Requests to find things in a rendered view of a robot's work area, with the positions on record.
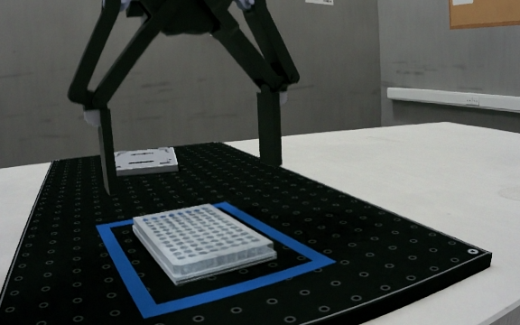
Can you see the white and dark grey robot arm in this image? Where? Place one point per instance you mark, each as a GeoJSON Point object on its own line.
{"type": "Point", "coordinates": [134, 9]}

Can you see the blue rectangular tape outline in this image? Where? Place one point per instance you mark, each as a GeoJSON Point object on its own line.
{"type": "Point", "coordinates": [144, 300]}

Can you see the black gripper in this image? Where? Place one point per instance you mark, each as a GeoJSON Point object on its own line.
{"type": "Point", "coordinates": [194, 17]}

